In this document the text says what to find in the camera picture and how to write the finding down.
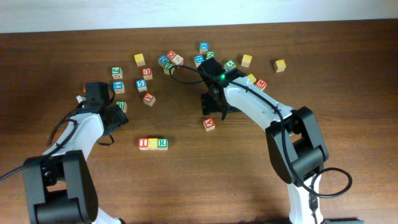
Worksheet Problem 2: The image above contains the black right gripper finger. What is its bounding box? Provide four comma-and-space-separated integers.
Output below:
201, 93, 223, 115
221, 105, 241, 121

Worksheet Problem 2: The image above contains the green B block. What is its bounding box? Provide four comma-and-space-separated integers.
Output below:
116, 101, 127, 113

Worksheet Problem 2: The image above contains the red A block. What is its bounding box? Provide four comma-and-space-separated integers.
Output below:
203, 118, 216, 131

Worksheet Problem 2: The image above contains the red number block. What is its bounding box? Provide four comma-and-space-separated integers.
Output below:
138, 138, 149, 151

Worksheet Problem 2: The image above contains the yellow block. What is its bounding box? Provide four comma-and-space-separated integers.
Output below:
247, 73, 257, 83
274, 59, 286, 73
241, 54, 252, 68
148, 138, 158, 150
134, 53, 146, 67

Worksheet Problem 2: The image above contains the green R block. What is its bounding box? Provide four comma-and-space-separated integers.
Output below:
157, 138, 169, 151

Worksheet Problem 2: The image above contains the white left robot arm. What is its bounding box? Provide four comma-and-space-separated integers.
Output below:
23, 82, 128, 224

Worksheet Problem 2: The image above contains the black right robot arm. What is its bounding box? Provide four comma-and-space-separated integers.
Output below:
198, 58, 328, 223

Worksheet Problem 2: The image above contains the green V block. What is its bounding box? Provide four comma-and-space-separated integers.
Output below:
224, 60, 236, 70

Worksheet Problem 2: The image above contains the blue I block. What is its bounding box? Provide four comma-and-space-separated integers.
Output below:
113, 81, 125, 94

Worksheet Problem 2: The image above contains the blue H block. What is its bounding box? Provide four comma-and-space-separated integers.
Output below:
194, 55, 205, 68

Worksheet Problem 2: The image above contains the green J block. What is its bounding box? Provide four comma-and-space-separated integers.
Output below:
111, 67, 123, 79

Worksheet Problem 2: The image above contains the blue X block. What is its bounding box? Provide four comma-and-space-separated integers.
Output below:
199, 42, 209, 54

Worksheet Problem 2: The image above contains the red K block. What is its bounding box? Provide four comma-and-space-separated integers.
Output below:
142, 93, 155, 106

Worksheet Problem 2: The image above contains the red M block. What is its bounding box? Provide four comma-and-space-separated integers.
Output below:
255, 78, 268, 91

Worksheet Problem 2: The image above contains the blue 5 block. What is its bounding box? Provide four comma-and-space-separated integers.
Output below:
136, 79, 147, 92

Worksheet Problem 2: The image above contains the tilted red-edged block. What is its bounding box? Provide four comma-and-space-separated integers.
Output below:
170, 54, 184, 65

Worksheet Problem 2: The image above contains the green Z block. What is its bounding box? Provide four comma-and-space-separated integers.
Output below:
164, 62, 174, 75

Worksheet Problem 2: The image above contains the red C block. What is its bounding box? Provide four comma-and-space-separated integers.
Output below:
166, 50, 177, 60

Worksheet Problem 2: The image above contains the red U block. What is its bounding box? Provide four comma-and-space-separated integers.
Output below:
142, 67, 153, 80

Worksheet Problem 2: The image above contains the blue D block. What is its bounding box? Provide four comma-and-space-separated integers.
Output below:
158, 55, 169, 68

